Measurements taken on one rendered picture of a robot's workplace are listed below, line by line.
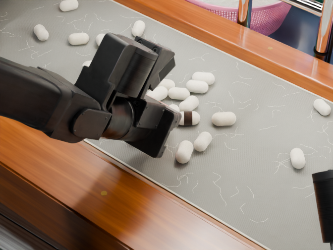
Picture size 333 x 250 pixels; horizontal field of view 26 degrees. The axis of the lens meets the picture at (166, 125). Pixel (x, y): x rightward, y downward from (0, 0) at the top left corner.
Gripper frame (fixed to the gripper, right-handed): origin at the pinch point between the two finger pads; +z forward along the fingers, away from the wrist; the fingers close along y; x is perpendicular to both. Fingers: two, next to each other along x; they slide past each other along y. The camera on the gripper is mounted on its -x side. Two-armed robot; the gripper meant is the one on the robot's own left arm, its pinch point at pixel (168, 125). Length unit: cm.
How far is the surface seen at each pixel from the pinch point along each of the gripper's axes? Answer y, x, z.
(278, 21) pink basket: 5.0, -21.5, 32.7
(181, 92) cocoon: 3.1, -4.6, 5.4
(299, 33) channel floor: 2.0, -21.2, 37.3
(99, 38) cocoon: 21.9, -6.3, 7.0
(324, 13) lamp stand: -8.9, -24.3, 14.8
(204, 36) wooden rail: 9.1, -13.6, 16.4
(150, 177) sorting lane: -3.5, 6.8, -5.2
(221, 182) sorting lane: -11.7, 3.3, -1.1
